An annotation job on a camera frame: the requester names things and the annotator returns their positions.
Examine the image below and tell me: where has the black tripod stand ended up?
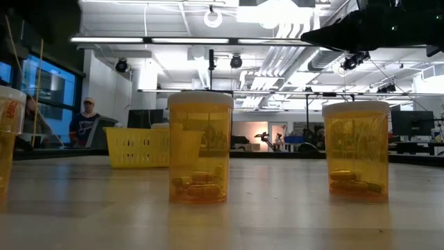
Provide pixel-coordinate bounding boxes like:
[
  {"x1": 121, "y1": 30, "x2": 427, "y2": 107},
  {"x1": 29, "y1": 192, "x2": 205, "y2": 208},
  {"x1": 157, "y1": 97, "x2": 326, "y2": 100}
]
[{"x1": 207, "y1": 48, "x2": 216, "y2": 93}]

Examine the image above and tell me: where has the black office desk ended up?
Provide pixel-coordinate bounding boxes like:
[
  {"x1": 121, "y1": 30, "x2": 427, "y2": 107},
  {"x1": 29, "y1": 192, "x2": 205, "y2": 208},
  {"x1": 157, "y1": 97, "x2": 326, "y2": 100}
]
[{"x1": 395, "y1": 140, "x2": 444, "y2": 156}]

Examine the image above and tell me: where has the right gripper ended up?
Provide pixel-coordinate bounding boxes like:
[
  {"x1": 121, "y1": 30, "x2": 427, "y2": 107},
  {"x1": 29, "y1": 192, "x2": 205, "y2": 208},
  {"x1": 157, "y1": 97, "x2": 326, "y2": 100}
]
[{"x1": 300, "y1": 0, "x2": 444, "y2": 58}]

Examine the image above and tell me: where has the white ring lamp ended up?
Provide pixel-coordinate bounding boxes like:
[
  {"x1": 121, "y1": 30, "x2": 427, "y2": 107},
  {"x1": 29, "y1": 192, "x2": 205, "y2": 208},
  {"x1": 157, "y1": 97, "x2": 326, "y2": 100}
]
[{"x1": 203, "y1": 8, "x2": 223, "y2": 28}]

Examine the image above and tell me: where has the yellow plastic basket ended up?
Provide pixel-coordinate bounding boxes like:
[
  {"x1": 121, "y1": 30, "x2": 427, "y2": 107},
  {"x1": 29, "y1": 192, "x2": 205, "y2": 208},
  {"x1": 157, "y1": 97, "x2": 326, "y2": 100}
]
[{"x1": 105, "y1": 126, "x2": 205, "y2": 170}]

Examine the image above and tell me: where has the person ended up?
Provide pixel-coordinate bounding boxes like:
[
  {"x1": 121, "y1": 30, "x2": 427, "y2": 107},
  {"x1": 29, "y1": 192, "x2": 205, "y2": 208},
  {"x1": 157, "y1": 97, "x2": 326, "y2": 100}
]
[
  {"x1": 21, "y1": 95, "x2": 53, "y2": 149},
  {"x1": 68, "y1": 97, "x2": 102, "y2": 149}
]

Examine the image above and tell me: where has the silver ventilation duct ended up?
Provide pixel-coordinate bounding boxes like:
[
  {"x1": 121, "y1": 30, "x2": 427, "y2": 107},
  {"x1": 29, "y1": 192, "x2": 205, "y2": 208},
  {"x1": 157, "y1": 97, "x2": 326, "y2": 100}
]
[{"x1": 307, "y1": 47, "x2": 344, "y2": 73}]

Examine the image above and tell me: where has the black ceiling camera cluster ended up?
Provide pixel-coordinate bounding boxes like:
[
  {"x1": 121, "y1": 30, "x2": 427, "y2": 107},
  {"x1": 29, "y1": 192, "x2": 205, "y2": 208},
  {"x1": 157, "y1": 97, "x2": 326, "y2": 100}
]
[
  {"x1": 339, "y1": 51, "x2": 371, "y2": 72},
  {"x1": 376, "y1": 83, "x2": 397, "y2": 94}
]

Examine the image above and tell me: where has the grey chair back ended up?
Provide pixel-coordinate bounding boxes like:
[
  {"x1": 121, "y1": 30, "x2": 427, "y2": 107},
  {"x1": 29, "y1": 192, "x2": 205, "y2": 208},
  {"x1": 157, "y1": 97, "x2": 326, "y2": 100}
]
[{"x1": 85, "y1": 117, "x2": 119, "y2": 149}]

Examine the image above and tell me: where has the long LED light bar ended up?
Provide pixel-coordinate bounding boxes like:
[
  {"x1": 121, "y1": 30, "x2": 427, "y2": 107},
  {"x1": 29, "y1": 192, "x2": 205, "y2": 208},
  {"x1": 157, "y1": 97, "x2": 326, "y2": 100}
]
[{"x1": 70, "y1": 36, "x2": 322, "y2": 47}]

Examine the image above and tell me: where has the black aluminium table frame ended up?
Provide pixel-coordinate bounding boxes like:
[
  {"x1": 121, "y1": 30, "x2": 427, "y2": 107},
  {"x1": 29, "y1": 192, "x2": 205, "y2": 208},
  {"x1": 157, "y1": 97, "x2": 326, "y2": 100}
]
[{"x1": 12, "y1": 147, "x2": 444, "y2": 168}]

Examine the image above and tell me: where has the black computer monitor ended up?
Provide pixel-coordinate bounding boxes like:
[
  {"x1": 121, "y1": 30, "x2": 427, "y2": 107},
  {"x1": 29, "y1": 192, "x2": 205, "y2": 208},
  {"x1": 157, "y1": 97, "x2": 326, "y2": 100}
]
[
  {"x1": 127, "y1": 109, "x2": 164, "y2": 129},
  {"x1": 391, "y1": 110, "x2": 435, "y2": 137}
]

